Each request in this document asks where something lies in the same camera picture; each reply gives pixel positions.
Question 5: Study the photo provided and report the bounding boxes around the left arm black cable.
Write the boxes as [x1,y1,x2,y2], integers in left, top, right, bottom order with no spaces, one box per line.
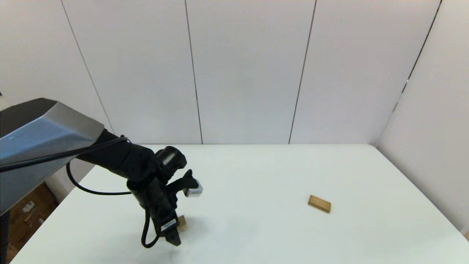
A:
[0,136,162,249]

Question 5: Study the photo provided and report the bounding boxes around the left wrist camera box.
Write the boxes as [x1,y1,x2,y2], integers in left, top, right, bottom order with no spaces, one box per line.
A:
[182,179,203,198]

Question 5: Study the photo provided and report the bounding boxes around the rectangular wooden block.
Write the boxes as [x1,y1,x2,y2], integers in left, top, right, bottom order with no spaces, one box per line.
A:
[308,195,332,213]

